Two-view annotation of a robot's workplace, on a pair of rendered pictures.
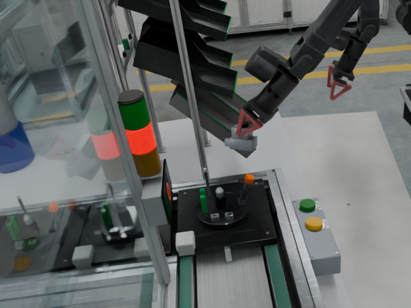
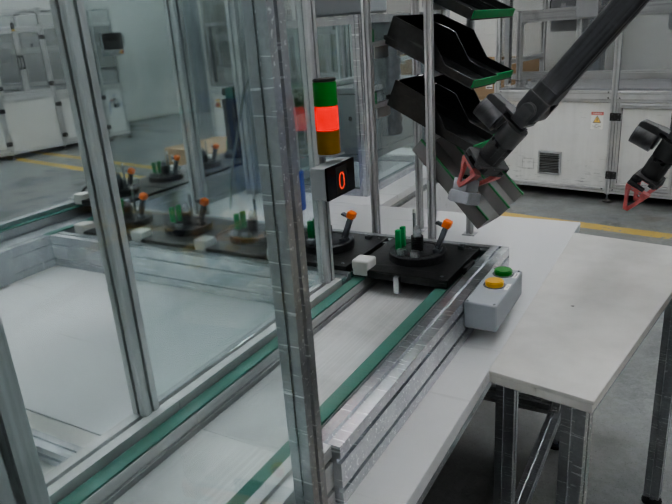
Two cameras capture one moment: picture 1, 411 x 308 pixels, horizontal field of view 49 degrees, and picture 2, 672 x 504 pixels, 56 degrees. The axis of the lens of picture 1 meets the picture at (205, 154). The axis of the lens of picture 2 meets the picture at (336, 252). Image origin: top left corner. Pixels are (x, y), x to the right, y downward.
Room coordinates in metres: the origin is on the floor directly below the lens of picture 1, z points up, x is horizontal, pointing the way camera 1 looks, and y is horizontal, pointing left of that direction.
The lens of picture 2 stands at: (-0.50, -0.51, 1.51)
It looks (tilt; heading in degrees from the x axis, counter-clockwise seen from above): 19 degrees down; 27
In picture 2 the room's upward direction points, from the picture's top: 4 degrees counter-clockwise
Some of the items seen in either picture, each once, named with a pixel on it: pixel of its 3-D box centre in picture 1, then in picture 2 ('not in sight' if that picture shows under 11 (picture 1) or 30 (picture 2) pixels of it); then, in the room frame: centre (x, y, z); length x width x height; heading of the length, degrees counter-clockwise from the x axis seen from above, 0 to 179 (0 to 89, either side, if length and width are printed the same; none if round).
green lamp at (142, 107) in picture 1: (133, 111); (325, 93); (0.70, 0.11, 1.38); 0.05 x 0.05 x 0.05
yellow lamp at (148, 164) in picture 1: (146, 158); (328, 141); (0.70, 0.11, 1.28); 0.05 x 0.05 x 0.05
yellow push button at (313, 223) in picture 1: (314, 224); (494, 284); (0.79, -0.23, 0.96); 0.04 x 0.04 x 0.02
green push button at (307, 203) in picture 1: (307, 206); (503, 273); (0.86, -0.23, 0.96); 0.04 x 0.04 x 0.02
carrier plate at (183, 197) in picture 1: (223, 214); (417, 260); (0.89, -0.02, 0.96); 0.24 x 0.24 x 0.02; 87
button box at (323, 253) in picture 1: (314, 234); (494, 297); (0.79, -0.23, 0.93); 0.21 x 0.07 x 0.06; 177
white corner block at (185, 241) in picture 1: (185, 243); (364, 265); (0.80, 0.09, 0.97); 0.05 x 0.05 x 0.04; 87
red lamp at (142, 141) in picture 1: (140, 135); (326, 117); (0.70, 0.11, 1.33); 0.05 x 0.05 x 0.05
